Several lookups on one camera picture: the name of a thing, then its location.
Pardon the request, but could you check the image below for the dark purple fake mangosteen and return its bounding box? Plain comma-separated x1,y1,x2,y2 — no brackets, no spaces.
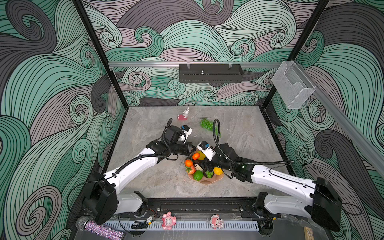
205,171,215,179

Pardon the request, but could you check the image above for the small yellow fake pear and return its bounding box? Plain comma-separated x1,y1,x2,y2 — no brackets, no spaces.
213,167,224,176

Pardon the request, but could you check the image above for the green fake lime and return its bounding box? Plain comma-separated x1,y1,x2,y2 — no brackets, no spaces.
193,170,204,181

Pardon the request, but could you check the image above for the pink scalloped fruit bowl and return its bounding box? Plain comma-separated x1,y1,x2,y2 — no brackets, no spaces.
184,156,224,185

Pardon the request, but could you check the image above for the red fake strawberry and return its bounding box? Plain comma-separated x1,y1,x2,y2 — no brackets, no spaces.
186,166,196,175

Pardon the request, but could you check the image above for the green fake grape bunch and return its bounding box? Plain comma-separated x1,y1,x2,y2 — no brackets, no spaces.
200,118,221,137

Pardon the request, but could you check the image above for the yellow fake lemon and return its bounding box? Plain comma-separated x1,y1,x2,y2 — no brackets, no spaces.
198,151,206,161

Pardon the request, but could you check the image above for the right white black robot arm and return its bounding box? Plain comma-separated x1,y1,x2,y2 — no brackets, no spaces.
197,120,342,232

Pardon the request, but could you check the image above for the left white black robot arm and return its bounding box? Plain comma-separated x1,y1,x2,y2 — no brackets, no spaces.
82,120,196,225

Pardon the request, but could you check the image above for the white rabbit figurine pink base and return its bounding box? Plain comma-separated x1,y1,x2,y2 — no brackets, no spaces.
178,108,189,121

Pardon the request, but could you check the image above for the pink cartoon figurine right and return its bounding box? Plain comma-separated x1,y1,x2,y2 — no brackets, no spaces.
210,215,224,230

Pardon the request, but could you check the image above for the pink cartoon figurine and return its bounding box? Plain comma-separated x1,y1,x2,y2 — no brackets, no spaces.
162,212,177,230
210,215,224,230

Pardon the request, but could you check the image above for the pink cartoon figurine left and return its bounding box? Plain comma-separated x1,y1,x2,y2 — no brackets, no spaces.
162,212,177,230

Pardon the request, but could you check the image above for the purple glitter cylinder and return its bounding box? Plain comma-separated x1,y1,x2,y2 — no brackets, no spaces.
75,216,125,240

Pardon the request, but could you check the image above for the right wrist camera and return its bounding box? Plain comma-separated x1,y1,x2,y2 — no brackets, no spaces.
197,141,216,161

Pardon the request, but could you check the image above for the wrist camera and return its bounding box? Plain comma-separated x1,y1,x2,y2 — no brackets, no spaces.
180,125,193,144
197,141,216,161

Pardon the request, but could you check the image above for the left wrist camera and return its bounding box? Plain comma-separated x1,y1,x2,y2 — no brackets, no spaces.
180,125,193,144

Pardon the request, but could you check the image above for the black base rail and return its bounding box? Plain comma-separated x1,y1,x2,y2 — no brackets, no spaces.
131,197,319,220

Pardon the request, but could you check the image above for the black perforated wall tray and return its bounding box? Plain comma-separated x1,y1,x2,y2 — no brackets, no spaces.
179,64,244,86

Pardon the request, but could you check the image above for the white slotted cable duct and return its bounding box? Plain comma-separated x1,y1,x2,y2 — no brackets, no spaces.
105,220,259,232

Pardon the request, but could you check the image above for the clear acrylic wall box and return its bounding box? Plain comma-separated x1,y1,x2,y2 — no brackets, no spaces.
272,61,316,110

